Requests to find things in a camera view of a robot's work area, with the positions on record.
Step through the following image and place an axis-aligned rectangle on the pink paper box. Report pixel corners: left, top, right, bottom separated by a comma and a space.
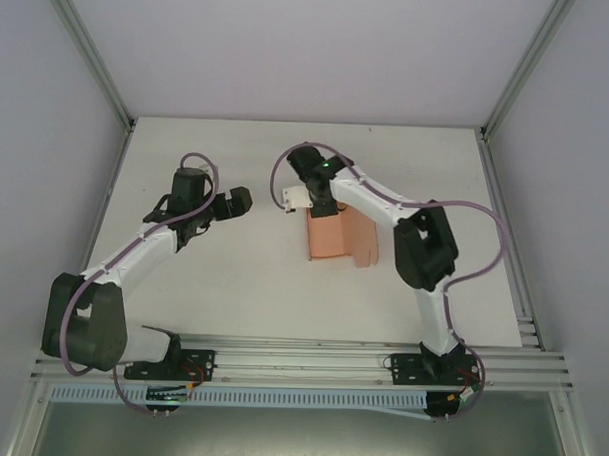
301, 200, 383, 270

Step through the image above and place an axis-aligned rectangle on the black controller board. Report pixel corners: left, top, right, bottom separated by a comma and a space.
144, 384, 189, 416
424, 389, 474, 425

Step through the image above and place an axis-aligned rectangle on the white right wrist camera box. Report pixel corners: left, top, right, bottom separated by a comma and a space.
280, 185, 315, 216

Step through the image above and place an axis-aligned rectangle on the aluminium side rail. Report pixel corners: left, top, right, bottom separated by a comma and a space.
58, 119, 137, 344
468, 134, 555, 354

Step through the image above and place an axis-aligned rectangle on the aluminium rail beam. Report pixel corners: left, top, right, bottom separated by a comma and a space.
30, 327, 578, 400

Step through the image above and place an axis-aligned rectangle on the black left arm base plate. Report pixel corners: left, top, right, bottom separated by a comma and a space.
123, 345, 217, 385

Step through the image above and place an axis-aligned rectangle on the aluminium frame post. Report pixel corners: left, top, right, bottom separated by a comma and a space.
35, 0, 142, 133
479, 0, 580, 144

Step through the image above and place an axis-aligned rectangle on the red wire pair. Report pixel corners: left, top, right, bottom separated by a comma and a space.
453, 366, 483, 396
180, 359, 207, 392

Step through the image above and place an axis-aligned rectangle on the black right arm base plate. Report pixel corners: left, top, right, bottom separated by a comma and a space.
388, 351, 482, 391

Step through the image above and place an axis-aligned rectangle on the slotted white cable duct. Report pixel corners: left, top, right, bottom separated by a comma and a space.
50, 377, 460, 422

